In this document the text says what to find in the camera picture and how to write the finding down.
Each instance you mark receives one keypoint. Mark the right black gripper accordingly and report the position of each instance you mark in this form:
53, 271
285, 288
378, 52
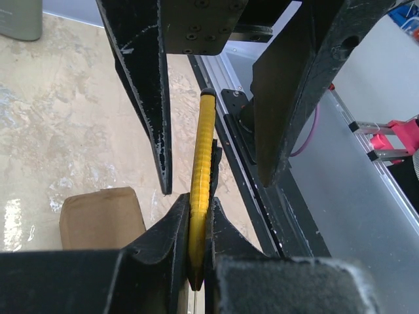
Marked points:
139, 32

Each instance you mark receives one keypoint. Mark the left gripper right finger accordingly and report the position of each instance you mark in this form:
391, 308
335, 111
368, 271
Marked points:
238, 278

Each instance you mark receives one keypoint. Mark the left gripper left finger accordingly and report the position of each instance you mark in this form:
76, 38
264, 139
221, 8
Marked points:
146, 276

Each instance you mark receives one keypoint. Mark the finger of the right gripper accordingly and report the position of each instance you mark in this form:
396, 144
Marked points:
293, 73

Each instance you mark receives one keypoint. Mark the brown cardboard express box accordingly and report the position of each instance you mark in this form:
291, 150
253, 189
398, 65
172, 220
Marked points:
107, 219

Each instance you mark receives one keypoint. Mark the yellow utility knife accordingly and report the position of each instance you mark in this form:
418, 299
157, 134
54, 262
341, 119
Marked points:
200, 190

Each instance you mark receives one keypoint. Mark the beige cup bottle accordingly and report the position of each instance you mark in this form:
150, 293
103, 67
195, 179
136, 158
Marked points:
22, 19

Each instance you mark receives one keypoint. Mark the red plastic fixture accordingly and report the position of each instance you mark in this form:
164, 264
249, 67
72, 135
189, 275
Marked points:
405, 131

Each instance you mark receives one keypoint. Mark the aluminium rail frame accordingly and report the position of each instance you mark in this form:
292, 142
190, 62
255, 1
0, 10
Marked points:
341, 144

